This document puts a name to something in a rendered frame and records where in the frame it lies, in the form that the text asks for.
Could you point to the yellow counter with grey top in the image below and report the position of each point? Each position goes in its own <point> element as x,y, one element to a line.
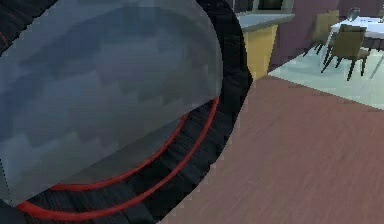
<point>260,50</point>

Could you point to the white dining table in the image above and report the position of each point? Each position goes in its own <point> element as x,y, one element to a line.
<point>363,28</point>

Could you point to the tan dining chair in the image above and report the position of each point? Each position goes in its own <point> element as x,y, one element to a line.
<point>323,28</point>
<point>348,45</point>

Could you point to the black round red-ringed object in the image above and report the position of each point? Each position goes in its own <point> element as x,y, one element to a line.
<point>206,143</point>

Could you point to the dark window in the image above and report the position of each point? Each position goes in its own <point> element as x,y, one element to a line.
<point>263,5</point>

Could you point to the grey round bowl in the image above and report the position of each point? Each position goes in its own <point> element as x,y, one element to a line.
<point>353,14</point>

